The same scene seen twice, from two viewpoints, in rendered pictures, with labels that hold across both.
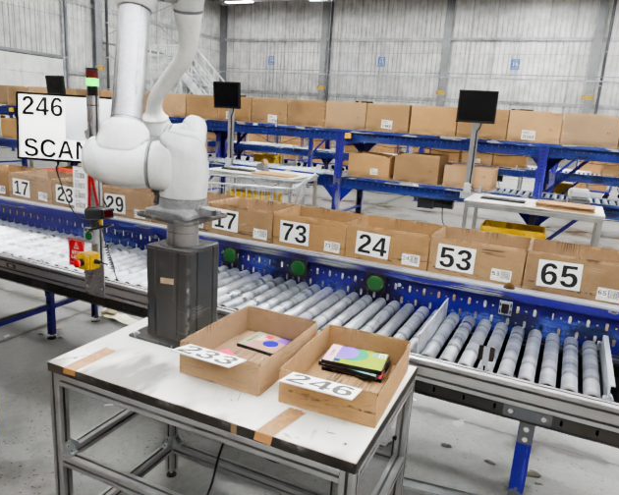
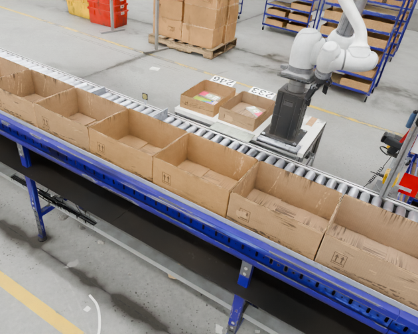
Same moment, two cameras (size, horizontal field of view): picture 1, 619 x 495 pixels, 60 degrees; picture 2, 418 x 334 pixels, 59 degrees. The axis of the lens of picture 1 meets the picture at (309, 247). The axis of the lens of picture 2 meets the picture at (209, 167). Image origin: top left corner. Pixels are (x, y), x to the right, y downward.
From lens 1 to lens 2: 409 cm
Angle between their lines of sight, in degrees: 131
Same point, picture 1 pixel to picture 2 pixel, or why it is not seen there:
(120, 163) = not seen: hidden behind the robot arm
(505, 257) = (86, 97)
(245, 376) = (247, 98)
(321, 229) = (208, 148)
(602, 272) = (44, 80)
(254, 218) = (278, 175)
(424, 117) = not seen: outside the picture
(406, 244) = (142, 122)
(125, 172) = not seen: hidden behind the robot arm
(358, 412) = (209, 88)
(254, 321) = (249, 124)
